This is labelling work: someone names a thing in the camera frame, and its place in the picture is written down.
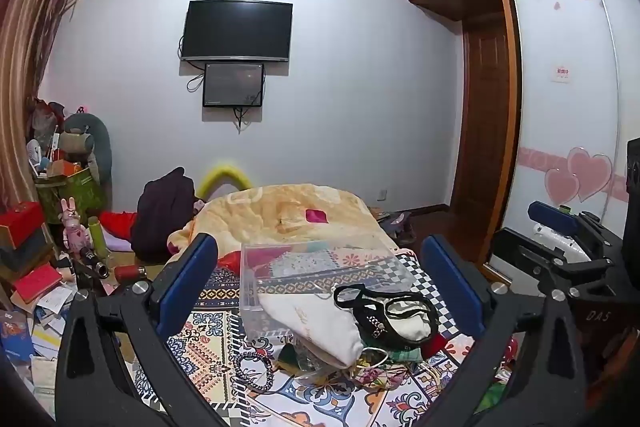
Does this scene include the dark purple clothing heap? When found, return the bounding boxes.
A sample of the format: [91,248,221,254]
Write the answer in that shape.
[131,166,197,264]

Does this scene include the green bottle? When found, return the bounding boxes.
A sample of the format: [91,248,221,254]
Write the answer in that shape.
[87,216,106,259]

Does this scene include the red book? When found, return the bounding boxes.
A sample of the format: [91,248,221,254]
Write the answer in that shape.
[12,264,64,304]

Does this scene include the gold ring hoop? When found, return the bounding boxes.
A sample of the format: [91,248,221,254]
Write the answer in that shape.
[356,349,390,374]

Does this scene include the clear plastic storage box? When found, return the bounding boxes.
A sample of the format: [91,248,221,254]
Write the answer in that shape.
[240,241,417,341]

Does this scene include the black and white underwear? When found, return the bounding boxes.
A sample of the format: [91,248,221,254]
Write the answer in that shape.
[333,284,442,354]

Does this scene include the red gift box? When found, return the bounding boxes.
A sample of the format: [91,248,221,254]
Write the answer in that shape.
[0,201,45,249]

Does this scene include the patterned bed sheet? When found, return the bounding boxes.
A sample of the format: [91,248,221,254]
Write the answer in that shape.
[134,247,522,427]

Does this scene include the pink rabbit figure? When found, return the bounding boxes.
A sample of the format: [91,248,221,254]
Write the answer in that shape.
[58,196,91,251]

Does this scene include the green cardboard box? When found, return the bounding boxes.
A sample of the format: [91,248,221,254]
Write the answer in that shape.
[35,166,107,226]

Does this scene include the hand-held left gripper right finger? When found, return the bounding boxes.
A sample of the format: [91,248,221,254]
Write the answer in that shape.
[419,234,591,427]

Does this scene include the wall-mounted black television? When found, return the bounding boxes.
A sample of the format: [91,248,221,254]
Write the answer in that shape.
[179,0,294,63]

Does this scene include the pair of slippers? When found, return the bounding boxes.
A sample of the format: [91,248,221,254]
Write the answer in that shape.
[376,209,417,247]

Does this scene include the black beaded bracelet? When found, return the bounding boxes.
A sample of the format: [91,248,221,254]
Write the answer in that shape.
[232,351,276,392]

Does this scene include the blue book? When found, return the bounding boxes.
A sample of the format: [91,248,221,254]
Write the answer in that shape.
[0,311,37,364]

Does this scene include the brown wooden door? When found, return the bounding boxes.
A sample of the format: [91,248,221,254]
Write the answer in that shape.
[449,19,516,224]

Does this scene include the grey plush toy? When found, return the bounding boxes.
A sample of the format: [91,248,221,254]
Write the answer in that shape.
[62,109,114,186]

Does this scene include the yellow fleece blanket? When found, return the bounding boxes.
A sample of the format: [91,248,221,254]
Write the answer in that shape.
[167,183,402,269]

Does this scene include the yellow foam tube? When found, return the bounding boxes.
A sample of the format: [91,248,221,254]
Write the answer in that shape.
[195,161,254,200]

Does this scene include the black flashlight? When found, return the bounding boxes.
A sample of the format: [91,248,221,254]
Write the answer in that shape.
[78,247,110,281]

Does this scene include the red cylinder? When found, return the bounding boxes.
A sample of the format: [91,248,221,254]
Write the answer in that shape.
[115,264,149,283]

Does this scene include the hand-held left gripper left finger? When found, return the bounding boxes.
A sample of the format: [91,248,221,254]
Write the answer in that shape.
[54,232,227,427]

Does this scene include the striped brown curtain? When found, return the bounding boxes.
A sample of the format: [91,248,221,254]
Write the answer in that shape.
[0,0,85,208]

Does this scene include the pile of papers and books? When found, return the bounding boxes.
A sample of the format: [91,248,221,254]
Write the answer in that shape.
[0,277,80,410]

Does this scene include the small black wall monitor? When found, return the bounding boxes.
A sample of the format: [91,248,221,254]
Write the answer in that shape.
[202,62,265,109]

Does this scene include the red cloth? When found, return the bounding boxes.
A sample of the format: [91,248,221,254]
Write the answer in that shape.
[98,210,139,239]

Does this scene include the white plastic device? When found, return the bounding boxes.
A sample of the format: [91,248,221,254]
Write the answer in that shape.
[531,221,583,255]

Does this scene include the wooden wardrobe with heart stickers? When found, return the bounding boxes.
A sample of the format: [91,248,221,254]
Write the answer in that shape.
[404,0,640,284]

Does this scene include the cream cloth pouch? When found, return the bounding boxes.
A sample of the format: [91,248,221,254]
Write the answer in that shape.
[259,291,367,370]

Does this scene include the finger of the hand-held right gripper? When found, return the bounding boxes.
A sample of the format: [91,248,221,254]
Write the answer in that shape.
[528,200,607,260]
[489,228,616,297]

